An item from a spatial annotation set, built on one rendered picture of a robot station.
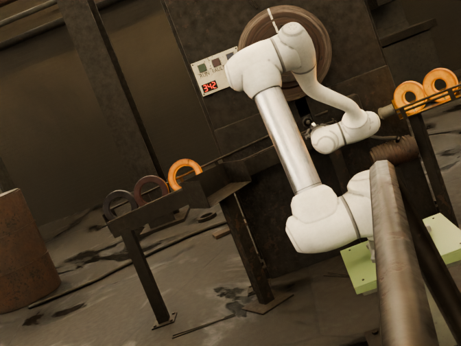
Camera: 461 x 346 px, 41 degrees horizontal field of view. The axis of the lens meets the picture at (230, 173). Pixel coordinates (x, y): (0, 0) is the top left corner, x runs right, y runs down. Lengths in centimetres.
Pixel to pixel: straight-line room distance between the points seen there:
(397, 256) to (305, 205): 161
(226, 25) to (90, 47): 274
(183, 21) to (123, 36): 615
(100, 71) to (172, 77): 357
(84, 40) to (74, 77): 376
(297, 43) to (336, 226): 63
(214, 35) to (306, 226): 153
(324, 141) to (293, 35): 57
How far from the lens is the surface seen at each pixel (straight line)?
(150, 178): 323
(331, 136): 254
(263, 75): 212
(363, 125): 256
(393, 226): 48
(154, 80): 933
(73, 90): 961
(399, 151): 305
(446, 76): 299
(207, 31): 328
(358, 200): 203
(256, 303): 315
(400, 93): 307
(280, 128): 209
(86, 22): 586
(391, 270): 40
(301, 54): 217
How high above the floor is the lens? 111
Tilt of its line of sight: 8 degrees down
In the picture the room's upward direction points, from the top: 21 degrees counter-clockwise
